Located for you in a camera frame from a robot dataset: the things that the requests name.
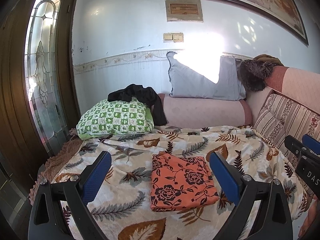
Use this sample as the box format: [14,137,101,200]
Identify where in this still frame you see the beige wall switch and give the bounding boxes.
[163,32,184,43]

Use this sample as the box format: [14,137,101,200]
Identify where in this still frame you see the orange black floral garment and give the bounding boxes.
[150,152,219,212]

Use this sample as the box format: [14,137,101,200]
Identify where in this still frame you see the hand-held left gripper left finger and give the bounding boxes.
[28,151,112,240]

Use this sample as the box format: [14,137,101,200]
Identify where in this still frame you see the pink sofa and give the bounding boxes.
[156,66,320,155]

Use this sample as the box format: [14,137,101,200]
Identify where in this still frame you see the cream leaf print blanket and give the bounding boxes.
[37,125,313,240]

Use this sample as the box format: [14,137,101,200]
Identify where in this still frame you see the grey furry cloth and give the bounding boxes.
[236,59,273,92]

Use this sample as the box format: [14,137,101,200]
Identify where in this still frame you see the wall electrical box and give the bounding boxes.
[165,0,204,22]

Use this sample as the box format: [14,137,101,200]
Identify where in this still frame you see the small striped floral cushion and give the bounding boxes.
[253,106,287,147]

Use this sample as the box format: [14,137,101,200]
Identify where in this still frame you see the green checked pillow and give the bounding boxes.
[76,97,155,141]

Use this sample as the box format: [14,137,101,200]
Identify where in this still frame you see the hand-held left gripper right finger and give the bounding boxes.
[209,151,293,240]

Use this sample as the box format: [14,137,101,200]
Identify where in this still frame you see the light blue pillow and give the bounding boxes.
[167,51,247,101]

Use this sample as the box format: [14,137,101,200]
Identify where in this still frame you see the wooden door with glass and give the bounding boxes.
[0,0,83,190]

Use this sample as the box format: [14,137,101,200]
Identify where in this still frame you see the person's right forearm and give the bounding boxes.
[297,194,320,239]

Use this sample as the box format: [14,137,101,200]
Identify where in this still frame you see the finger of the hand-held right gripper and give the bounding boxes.
[302,133,320,156]
[284,135,316,161]

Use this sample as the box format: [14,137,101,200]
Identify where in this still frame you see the brown fringed bed cover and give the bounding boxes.
[29,128,84,205]

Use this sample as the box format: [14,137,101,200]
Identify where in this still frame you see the brown cloth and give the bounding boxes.
[252,54,284,67]

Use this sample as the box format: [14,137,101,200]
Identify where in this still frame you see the striped floral sofa backrest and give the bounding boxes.
[260,92,320,168]

